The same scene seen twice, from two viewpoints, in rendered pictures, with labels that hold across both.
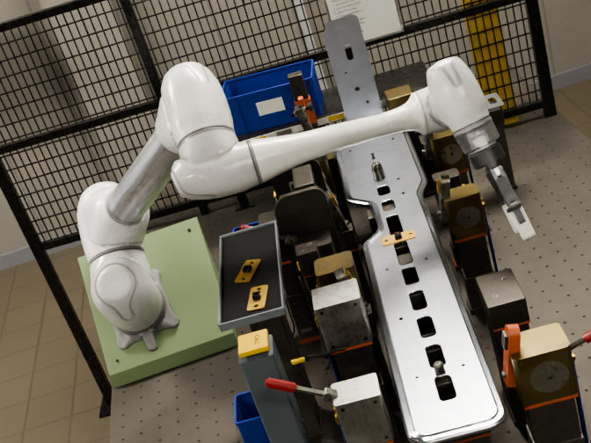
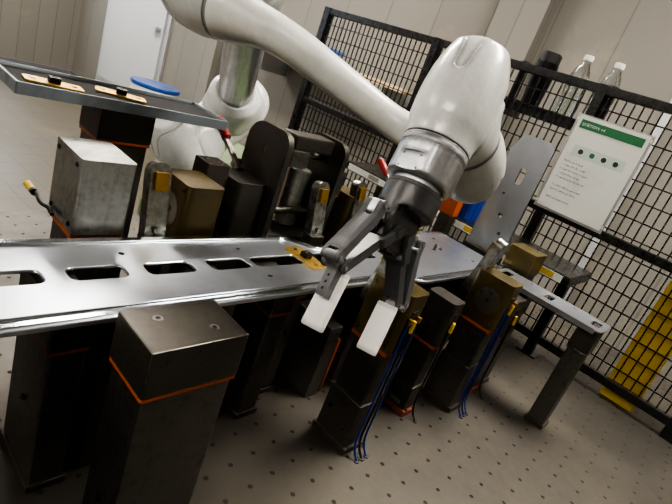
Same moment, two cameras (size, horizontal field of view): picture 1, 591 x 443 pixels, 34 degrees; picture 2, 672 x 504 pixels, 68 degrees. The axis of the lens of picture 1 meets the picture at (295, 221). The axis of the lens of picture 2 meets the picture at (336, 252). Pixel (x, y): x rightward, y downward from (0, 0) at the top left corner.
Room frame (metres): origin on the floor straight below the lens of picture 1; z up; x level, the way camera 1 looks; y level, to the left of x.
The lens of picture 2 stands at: (1.34, -0.72, 1.34)
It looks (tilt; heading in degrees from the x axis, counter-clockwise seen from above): 20 degrees down; 32
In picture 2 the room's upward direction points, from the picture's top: 20 degrees clockwise
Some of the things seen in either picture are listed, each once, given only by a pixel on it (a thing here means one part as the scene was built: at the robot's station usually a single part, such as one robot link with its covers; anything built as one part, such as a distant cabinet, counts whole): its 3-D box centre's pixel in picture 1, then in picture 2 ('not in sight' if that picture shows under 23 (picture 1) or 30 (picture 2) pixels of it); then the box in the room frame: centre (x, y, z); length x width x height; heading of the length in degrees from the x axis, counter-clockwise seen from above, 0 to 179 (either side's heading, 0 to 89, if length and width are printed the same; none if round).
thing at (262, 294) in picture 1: (257, 295); (54, 80); (1.72, 0.12, 1.17); 0.08 x 0.04 x 0.01; 167
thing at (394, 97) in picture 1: (411, 142); (501, 303); (2.76, -0.42, 0.88); 0.08 x 0.08 x 0.36; 85
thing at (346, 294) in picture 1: (353, 370); (73, 267); (1.72, -0.02, 0.90); 0.13 x 0.08 x 0.41; 85
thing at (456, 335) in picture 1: (403, 243); (299, 262); (2.01, -0.23, 1.00); 1.38 x 0.22 x 0.02; 175
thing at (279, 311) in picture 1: (250, 272); (121, 98); (1.84, 0.13, 1.16); 0.37 x 0.14 x 0.02; 175
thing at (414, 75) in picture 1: (295, 115); (455, 214); (2.95, -0.11, 1.01); 0.90 x 0.22 x 0.03; 85
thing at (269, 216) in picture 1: (285, 279); not in sight; (2.20, 0.07, 0.89); 0.09 x 0.08 x 0.38; 85
